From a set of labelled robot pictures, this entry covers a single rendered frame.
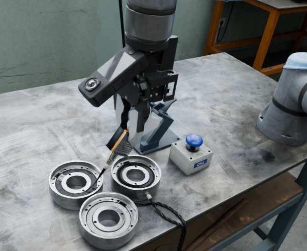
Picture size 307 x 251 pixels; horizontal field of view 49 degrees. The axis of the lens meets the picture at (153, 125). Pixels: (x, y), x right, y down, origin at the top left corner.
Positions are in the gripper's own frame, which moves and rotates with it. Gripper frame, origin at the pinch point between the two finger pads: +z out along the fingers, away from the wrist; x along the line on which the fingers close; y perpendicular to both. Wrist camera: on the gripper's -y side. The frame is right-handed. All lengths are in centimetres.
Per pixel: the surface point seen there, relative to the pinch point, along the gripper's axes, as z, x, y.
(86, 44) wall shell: 56, 159, 73
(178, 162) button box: 11.9, -1.0, 14.9
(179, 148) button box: 8.7, 0.2, 15.6
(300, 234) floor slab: 94, -8, 108
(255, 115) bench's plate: 13, 6, 52
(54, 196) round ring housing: 10.3, 1.4, -14.0
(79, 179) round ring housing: 11.1, 4.1, -7.5
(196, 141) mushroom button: 5.8, -2.3, 17.9
